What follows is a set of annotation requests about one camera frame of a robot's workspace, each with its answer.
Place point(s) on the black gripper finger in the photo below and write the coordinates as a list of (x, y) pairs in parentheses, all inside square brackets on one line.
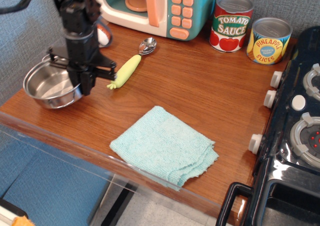
[(74, 77), (88, 81)]

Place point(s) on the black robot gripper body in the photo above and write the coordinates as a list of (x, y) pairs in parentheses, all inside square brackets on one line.
[(83, 55)]

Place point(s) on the stainless steel pot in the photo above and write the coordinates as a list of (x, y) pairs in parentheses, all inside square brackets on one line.
[(48, 83)]

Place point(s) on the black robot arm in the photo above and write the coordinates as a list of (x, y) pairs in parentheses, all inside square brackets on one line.
[(79, 17)]

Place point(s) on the light blue napkin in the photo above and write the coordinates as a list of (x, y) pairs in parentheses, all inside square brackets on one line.
[(166, 149)]

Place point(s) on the toy mushroom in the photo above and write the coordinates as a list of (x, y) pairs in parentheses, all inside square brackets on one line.
[(104, 35)]

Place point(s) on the toy microwave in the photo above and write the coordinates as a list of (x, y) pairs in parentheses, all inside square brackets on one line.
[(176, 19)]

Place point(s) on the clear acrylic table guard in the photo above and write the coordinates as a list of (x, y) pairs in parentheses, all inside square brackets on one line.
[(55, 130)]

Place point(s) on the orange object bottom left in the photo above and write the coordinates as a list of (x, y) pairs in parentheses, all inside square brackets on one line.
[(13, 215)]

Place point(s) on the tomato sauce can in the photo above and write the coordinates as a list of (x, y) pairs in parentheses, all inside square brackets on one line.
[(231, 19)]

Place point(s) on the white stove knob bottom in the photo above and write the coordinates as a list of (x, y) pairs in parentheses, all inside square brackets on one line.
[(254, 143)]

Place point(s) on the white stove knob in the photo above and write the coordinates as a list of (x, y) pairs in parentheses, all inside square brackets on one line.
[(269, 98), (254, 143), (276, 78)]

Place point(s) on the white stove knob middle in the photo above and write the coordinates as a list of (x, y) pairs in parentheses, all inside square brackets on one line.
[(269, 98)]

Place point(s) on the pineapple slices can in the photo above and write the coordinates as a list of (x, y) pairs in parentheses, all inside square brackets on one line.
[(268, 40)]

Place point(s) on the white stove knob top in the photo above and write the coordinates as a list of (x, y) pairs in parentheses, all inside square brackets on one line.
[(276, 78)]

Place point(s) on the black toy stove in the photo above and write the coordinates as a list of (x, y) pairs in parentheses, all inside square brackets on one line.
[(286, 175)]

